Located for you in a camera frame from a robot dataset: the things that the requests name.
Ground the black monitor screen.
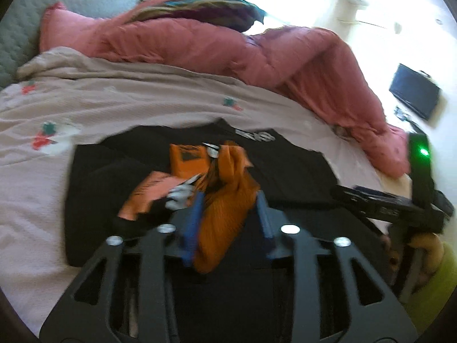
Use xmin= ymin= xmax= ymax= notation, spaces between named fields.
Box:
xmin=389 ymin=63 xmax=441 ymax=121

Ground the right hand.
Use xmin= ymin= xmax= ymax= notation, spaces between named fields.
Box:
xmin=379 ymin=232 xmax=446 ymax=294

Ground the pink quilted comforter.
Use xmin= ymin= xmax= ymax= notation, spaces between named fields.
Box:
xmin=39 ymin=11 xmax=410 ymax=178

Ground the grey quilted headboard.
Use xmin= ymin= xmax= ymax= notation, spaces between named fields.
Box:
xmin=1 ymin=0 xmax=141 ymax=89

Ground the beige strawberry print blanket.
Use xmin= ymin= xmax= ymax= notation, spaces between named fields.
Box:
xmin=1 ymin=47 xmax=410 ymax=334

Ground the black orange IKISS shirt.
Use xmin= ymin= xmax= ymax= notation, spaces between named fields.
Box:
xmin=63 ymin=117 xmax=392 ymax=343

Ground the striped colourful cloth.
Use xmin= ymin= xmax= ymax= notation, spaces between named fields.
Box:
xmin=129 ymin=0 xmax=267 ymax=33

